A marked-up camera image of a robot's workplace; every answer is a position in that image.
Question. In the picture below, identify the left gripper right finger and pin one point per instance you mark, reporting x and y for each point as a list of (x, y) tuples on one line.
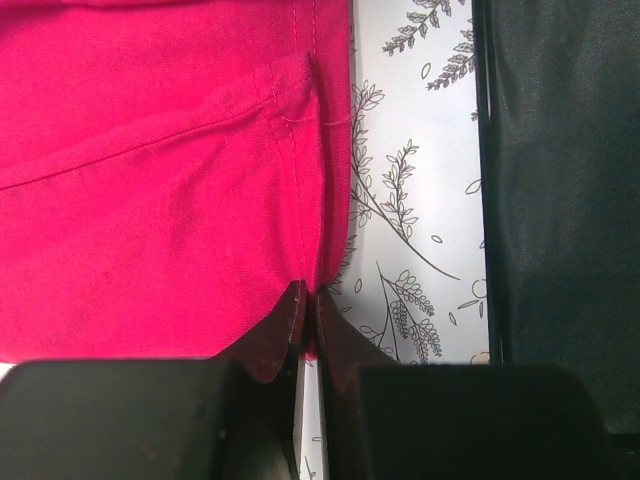
[(450, 425)]

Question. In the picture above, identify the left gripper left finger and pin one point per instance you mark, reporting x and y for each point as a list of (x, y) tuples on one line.
[(232, 416)]

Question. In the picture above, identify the magenta t shirt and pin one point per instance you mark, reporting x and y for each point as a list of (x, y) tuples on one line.
[(168, 168)]

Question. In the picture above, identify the floral table mat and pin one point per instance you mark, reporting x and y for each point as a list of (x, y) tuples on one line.
[(411, 295)]

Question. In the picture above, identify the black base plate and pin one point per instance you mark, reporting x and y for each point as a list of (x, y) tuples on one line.
[(558, 94)]

